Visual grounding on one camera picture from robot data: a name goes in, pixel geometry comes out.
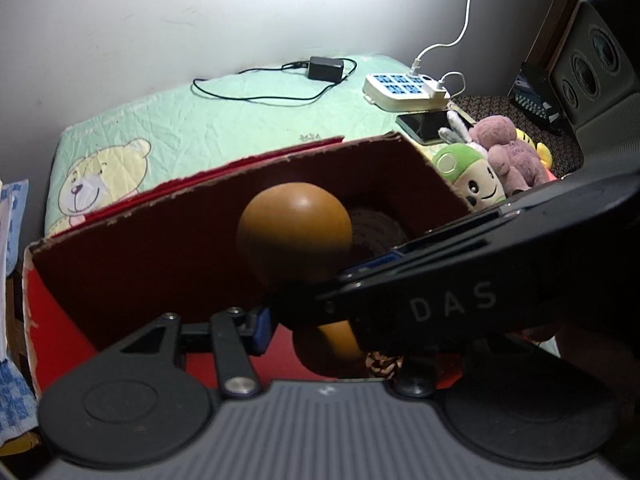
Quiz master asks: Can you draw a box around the black power adapter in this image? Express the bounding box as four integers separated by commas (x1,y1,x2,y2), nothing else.
306,56,344,84

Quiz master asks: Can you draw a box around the black adapter cable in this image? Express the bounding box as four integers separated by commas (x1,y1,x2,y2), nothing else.
192,56,359,103

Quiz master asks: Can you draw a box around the white power cable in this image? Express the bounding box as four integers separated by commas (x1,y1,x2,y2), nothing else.
410,0,476,74

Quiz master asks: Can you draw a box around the black camera sensor box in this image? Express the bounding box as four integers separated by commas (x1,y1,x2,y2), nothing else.
550,0,639,153

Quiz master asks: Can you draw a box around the brown wooden massage hammer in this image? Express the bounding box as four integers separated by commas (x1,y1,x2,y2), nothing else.
236,182,364,364

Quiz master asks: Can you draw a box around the mauve teddy bear plush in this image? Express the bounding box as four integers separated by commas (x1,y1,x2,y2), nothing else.
469,115,549,197

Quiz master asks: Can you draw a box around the white bunny plush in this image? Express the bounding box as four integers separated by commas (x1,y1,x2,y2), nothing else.
438,110,488,159

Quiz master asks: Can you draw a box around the green bear print blanket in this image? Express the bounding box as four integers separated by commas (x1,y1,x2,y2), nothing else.
44,55,408,236

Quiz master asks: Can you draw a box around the white power strip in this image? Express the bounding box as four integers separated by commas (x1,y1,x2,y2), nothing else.
362,73,450,113

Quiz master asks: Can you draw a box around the blue patterned cloth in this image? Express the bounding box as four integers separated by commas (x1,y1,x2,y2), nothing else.
1,180,38,446

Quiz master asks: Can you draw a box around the red cardboard box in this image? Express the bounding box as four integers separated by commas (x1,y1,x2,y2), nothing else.
23,133,471,391

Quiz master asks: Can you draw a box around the green bean plush toy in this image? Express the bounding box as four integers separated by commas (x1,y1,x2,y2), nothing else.
432,143,506,211

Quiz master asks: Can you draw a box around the brown patterned bedside mat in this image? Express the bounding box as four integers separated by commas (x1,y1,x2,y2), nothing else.
454,96,584,178

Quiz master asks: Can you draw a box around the yellow duck plush toy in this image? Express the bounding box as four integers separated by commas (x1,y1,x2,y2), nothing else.
515,128,555,180

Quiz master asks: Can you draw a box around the black smartphone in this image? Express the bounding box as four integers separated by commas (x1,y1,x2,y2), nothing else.
396,110,451,145

